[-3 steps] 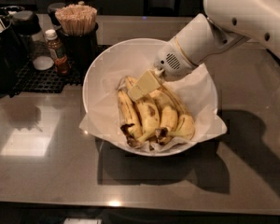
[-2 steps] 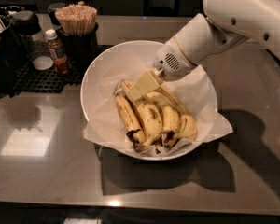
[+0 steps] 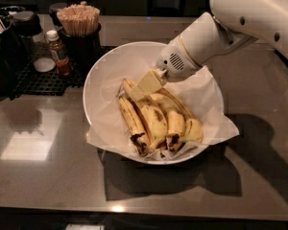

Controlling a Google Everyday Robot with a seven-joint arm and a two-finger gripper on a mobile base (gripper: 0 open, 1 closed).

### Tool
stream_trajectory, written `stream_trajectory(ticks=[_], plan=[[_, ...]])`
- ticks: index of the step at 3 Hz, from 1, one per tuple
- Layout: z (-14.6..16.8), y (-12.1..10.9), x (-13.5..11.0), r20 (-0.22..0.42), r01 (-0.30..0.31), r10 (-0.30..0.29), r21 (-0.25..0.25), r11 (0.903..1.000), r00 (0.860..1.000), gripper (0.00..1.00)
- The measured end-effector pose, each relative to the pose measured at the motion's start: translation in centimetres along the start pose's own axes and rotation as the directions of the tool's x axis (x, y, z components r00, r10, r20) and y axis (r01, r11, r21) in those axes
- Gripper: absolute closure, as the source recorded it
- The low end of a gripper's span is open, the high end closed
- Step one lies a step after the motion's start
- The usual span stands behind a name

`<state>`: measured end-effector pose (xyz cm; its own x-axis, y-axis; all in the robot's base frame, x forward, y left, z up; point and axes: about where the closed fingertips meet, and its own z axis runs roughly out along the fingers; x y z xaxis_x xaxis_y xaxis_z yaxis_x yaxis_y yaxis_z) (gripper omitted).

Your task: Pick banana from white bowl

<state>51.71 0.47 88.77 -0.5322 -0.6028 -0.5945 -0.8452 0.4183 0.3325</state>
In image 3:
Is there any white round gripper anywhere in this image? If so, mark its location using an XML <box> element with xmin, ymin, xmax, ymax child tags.
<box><xmin>130</xmin><ymin>35</ymin><xmax>202</xmax><ymax>102</ymax></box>

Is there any long spotted banana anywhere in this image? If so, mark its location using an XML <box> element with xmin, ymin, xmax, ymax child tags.
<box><xmin>122</xmin><ymin>79</ymin><xmax>168</xmax><ymax>152</ymax></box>

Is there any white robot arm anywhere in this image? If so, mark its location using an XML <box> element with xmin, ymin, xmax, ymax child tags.
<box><xmin>131</xmin><ymin>0</ymin><xmax>288</xmax><ymax>101</ymax></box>

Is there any white bowl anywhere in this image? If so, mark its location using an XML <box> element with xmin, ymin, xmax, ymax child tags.
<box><xmin>82</xmin><ymin>40</ymin><xmax>225</xmax><ymax>166</ymax></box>

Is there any leftmost spotted banana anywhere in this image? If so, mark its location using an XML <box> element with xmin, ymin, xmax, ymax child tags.
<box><xmin>118</xmin><ymin>96</ymin><xmax>149</xmax><ymax>156</ymax></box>

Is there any middle right banana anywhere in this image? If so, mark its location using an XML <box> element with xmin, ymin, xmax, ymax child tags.
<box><xmin>151</xmin><ymin>93</ymin><xmax>185</xmax><ymax>151</ymax></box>

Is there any rightmost curved banana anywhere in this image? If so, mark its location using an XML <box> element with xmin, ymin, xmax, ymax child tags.
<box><xmin>160</xmin><ymin>88</ymin><xmax>204</xmax><ymax>143</ymax></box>

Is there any white paper liner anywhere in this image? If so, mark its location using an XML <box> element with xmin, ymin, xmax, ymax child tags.
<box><xmin>85</xmin><ymin>50</ymin><xmax>240</xmax><ymax>161</ymax></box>

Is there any black stir stick cup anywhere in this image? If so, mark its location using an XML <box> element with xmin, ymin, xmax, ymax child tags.
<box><xmin>59</xmin><ymin>25</ymin><xmax>102</xmax><ymax>79</ymax></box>

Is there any small brown sauce bottle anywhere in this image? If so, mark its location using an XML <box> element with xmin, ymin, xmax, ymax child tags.
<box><xmin>46</xmin><ymin>30</ymin><xmax>73</xmax><ymax>79</ymax></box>

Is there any wooden stir sticks bundle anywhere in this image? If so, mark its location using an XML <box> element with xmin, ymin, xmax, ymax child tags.
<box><xmin>57</xmin><ymin>4</ymin><xmax>100</xmax><ymax>36</ymax></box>

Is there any dark lidded jar behind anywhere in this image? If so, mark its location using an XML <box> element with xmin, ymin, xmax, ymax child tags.
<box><xmin>48</xmin><ymin>2</ymin><xmax>67</xmax><ymax>27</ymax></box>

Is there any black rubber grid mat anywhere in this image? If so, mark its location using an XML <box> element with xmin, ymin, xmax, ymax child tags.
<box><xmin>9</xmin><ymin>41</ymin><xmax>112</xmax><ymax>101</ymax></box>

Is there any glass sugar shaker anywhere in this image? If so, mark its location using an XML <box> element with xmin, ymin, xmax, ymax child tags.
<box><xmin>12</xmin><ymin>11</ymin><xmax>56</xmax><ymax>73</ymax></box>

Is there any black container at left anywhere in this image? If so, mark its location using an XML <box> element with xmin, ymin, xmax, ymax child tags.
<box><xmin>0</xmin><ymin>15</ymin><xmax>27</xmax><ymax>98</ymax></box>

